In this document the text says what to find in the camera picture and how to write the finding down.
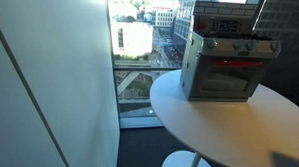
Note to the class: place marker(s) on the white round table pedestal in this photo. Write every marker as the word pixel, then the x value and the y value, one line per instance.
pixel 176 163

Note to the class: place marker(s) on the white building outside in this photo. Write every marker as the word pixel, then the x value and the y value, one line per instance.
pixel 134 39

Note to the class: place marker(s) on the blue stove knob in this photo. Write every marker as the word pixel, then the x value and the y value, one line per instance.
pixel 250 45
pixel 237 45
pixel 211 43

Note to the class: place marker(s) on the window frame rail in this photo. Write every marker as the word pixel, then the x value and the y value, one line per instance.
pixel 143 69

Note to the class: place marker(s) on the blue knob with red arc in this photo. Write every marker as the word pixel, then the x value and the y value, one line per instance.
pixel 275 46

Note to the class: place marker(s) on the grey toy stove oven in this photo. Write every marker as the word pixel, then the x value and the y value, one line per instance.
pixel 193 71

